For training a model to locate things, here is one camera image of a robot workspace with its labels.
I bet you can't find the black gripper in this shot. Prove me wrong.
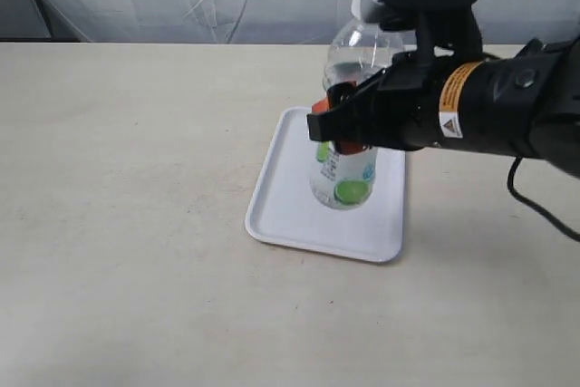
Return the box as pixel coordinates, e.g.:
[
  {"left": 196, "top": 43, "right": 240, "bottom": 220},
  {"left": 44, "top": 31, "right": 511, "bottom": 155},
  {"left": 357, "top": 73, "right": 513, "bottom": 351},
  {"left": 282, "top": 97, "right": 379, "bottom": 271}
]
[{"left": 306, "top": 54, "right": 483, "bottom": 155}]

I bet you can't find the clear lime drink bottle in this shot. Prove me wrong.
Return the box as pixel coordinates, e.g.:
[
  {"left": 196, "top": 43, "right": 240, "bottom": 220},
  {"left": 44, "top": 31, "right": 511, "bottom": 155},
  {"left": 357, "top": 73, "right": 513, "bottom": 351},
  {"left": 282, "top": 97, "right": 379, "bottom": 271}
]
[{"left": 309, "top": 0, "right": 404, "bottom": 210}]

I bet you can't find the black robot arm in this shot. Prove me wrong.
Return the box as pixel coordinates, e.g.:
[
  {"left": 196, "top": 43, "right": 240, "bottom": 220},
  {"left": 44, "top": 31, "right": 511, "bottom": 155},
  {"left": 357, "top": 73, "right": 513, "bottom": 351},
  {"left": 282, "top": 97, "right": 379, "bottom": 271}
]
[{"left": 307, "top": 39, "right": 579, "bottom": 177}]

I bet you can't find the white rectangular plastic tray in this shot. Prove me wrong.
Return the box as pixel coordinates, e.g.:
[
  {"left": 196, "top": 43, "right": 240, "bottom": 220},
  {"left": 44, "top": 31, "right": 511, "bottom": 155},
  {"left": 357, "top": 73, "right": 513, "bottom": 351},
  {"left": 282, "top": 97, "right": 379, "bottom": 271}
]
[{"left": 245, "top": 107, "right": 406, "bottom": 263}]

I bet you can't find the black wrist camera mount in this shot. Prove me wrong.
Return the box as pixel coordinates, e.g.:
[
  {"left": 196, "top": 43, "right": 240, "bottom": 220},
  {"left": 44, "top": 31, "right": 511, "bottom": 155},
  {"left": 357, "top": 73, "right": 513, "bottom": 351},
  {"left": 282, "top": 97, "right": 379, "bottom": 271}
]
[{"left": 373, "top": 0, "right": 483, "bottom": 67}]

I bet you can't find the black cable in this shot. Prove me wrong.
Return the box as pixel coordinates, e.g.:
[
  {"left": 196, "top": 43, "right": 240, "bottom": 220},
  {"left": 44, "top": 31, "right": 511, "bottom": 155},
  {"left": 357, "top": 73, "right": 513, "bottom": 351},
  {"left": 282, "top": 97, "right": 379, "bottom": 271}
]
[{"left": 506, "top": 156, "right": 580, "bottom": 243}]

